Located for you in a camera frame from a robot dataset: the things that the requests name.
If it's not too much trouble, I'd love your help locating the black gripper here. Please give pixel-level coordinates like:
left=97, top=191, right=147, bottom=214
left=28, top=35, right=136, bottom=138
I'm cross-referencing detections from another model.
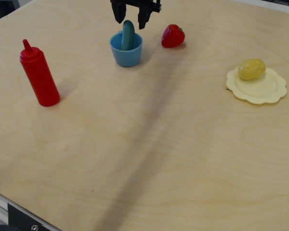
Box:
left=110, top=0, right=161, bottom=29

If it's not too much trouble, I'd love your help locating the green toy cucumber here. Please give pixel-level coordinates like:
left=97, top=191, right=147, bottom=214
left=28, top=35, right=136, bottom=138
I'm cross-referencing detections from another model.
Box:
left=120, top=20, right=135, bottom=51

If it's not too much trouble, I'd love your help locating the blue plastic cup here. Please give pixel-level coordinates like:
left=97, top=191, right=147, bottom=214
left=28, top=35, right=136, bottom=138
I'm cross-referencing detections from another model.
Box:
left=109, top=31, right=143, bottom=67

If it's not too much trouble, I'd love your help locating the red toy strawberry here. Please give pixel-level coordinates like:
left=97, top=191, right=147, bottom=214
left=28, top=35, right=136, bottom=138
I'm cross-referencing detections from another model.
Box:
left=161, top=24, right=185, bottom=48

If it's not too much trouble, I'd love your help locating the red ketchup squeeze bottle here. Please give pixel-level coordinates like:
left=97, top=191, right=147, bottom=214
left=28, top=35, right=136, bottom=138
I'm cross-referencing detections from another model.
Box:
left=19, top=39, right=60, bottom=107

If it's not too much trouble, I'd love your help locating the yellow toy potato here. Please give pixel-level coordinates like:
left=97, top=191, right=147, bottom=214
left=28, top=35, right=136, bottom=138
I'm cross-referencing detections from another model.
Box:
left=238, top=59, right=266, bottom=80

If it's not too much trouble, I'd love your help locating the cream scalloped plastic plate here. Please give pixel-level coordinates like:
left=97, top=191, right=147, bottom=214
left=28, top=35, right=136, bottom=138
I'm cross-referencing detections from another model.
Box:
left=226, top=67, right=287, bottom=104

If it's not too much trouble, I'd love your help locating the black metal corner bracket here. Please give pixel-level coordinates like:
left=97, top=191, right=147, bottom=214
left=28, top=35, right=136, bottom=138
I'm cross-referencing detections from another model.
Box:
left=7, top=203, right=60, bottom=231

